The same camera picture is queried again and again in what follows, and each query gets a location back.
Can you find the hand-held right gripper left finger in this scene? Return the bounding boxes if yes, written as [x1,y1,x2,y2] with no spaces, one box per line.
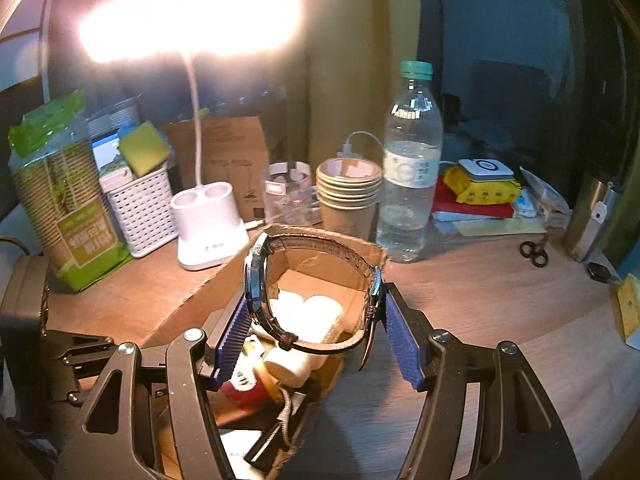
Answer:
[52,292,251,480]

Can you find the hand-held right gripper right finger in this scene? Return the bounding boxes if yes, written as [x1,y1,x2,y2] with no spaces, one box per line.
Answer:
[382,282,583,480]

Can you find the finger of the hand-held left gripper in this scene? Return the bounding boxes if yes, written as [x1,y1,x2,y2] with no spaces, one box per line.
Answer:
[47,360,108,406]
[45,329,117,363]

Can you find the red tin can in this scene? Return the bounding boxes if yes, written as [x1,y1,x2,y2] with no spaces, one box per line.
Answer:
[220,335,283,408]

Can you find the white charger plug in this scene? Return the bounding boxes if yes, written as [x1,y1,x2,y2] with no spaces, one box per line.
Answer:
[262,347,321,388]

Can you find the brown strap wristwatch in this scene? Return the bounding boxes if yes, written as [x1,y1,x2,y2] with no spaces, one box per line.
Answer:
[243,232,386,372]

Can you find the black flashlight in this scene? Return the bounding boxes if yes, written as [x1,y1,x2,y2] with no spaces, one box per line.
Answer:
[243,387,308,466]

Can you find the green pack of paper cups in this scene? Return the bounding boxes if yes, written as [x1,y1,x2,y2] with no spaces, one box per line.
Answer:
[7,90,133,293]

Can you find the white desk lamp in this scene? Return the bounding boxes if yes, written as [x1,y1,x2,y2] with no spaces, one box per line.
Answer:
[77,0,307,272]

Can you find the clear plastic water bottle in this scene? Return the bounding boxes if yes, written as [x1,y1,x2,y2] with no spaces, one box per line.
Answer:
[375,60,445,264]

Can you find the stack of brown paper cups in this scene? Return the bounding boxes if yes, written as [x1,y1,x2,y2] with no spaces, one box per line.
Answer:
[315,156,383,243]

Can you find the white perforated plastic basket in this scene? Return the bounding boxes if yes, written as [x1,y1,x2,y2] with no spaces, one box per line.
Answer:
[102,165,180,259]

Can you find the red flat packet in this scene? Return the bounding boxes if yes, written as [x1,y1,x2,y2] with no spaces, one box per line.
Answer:
[431,177,516,220]

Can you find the pale yellow envelope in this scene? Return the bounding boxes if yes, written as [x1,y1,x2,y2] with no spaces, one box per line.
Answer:
[455,217,547,237]

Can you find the yellow wet wipes pack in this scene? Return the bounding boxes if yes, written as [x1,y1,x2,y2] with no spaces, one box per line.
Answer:
[442,165,523,206]

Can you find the blue white small box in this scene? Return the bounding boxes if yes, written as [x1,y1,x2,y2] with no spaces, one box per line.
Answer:
[92,132,126,171]

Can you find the brown printed cardboard box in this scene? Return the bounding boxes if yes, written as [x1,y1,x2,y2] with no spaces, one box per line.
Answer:
[160,116,273,223]

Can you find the yellow sponge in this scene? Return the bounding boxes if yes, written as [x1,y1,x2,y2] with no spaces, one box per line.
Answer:
[117,120,171,178]

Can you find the white power bank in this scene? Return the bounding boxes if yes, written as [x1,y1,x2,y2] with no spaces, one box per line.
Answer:
[457,157,515,181]

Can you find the white medicine box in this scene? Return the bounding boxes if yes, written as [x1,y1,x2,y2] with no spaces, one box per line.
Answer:
[520,166,571,229]

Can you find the steel tumbler with tag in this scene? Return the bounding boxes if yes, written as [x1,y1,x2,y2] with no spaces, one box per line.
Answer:
[564,176,623,262]

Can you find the yellow tissue box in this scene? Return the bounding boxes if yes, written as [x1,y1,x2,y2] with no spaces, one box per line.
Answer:
[609,274,640,351]

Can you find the yellow curtain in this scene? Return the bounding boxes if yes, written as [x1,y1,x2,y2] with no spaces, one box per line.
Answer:
[220,0,423,241]

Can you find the dark glass sliding door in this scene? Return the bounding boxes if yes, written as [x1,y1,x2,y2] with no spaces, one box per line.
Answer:
[417,0,640,186]

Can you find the black handled scissors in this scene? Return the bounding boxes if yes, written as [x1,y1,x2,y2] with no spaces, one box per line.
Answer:
[519,232,551,267]

